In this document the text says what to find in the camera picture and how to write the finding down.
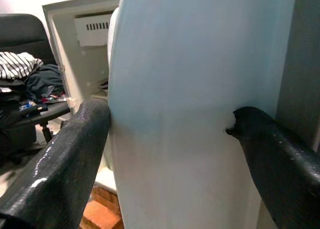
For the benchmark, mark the brown brick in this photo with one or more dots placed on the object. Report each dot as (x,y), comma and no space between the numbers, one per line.
(100,214)

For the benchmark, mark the grey fridge door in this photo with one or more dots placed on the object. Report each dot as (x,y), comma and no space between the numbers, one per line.
(302,64)

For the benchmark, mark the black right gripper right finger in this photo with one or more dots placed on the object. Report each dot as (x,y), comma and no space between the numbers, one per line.
(282,176)

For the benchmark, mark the black office chair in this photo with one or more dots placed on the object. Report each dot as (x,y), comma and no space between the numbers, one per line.
(20,29)

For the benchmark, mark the white freezer compartment flap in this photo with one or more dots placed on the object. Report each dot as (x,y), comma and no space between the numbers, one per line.
(92,36)

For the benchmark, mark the clear bottle with teal cap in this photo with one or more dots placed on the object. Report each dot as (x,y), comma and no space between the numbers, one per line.
(187,89)

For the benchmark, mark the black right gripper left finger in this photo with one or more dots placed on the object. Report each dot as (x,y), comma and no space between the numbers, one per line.
(50,179)

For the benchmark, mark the white mini fridge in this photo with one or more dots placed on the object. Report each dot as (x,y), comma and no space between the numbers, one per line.
(67,54)

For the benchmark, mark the dark clothes pile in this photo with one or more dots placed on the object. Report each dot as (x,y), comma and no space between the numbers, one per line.
(47,76)

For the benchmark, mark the black and white striped cloth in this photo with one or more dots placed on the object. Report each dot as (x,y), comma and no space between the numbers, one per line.
(17,64)

